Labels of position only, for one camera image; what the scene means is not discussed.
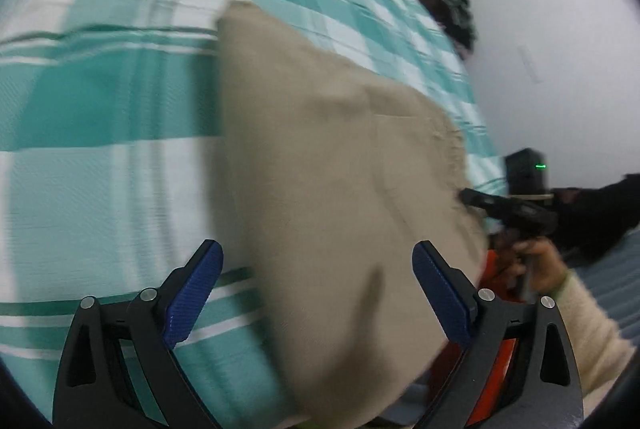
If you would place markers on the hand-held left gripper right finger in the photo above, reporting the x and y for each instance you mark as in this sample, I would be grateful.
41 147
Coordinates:
442 294

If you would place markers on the dark patterned cloth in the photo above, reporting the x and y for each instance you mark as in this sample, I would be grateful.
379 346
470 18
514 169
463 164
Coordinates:
447 9

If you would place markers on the khaki pants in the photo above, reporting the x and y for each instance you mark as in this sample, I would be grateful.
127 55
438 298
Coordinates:
325 209

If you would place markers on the teal checked bed sheet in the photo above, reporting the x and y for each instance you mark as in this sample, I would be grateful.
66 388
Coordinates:
100 109

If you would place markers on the person's right hand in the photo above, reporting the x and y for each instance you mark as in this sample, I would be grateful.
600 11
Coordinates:
545 264

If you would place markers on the black cloth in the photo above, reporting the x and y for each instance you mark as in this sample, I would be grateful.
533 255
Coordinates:
595 219

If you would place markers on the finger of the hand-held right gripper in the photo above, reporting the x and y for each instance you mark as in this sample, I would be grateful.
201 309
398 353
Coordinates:
477 200

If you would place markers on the grey-blue striped mat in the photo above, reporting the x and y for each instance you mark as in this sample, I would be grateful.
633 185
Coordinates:
615 274

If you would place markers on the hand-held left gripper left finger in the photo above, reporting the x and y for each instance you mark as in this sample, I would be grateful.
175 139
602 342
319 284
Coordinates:
192 296

